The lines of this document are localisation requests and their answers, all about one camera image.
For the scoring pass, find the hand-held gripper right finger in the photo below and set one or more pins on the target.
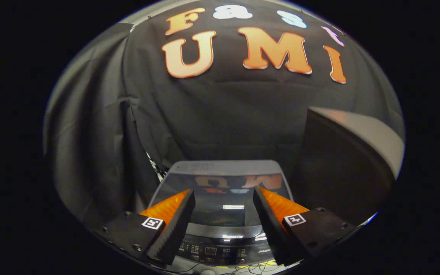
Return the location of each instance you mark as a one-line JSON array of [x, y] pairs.
[[269, 225]]

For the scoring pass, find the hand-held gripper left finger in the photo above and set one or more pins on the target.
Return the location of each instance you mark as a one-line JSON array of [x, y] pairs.
[[180, 225]]

